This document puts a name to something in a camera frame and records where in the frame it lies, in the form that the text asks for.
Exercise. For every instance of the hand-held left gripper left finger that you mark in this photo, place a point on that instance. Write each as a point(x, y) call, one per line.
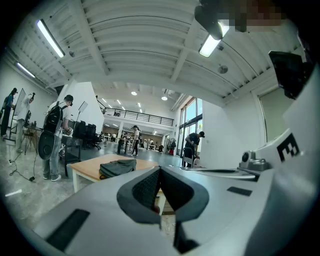
point(95, 215)

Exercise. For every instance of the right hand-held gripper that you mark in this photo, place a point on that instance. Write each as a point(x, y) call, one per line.
point(295, 180)

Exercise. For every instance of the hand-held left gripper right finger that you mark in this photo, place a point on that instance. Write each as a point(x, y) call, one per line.
point(220, 212)

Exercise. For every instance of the dark grey backpack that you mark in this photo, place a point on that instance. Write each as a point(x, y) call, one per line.
point(117, 168)

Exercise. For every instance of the black cart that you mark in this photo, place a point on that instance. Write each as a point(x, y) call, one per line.
point(72, 150)

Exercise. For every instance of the grey window blind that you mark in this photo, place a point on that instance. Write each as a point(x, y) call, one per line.
point(273, 117)

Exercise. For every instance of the black office chairs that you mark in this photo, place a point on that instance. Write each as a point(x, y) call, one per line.
point(87, 133)

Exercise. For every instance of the black oval bag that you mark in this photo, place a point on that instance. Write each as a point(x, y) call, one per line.
point(47, 146)

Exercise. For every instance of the black balcony railing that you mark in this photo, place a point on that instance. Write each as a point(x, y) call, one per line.
point(140, 116)

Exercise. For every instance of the round grey ceiling fixture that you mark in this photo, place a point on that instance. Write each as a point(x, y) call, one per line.
point(222, 69)

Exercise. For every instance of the softbox light on stand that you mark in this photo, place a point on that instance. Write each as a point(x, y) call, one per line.
point(82, 107)

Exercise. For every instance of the black rectangular device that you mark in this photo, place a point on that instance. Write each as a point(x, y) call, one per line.
point(290, 75)

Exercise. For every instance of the long ceiling tube light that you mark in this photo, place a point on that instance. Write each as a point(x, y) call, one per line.
point(50, 38)
point(208, 46)
point(25, 70)

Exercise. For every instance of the whiteboard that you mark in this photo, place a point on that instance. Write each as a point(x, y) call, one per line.
point(20, 100)

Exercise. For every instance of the person's head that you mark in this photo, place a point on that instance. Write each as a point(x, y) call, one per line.
point(252, 15)

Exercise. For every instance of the black head-worn camera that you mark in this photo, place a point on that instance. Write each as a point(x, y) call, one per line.
point(208, 20)

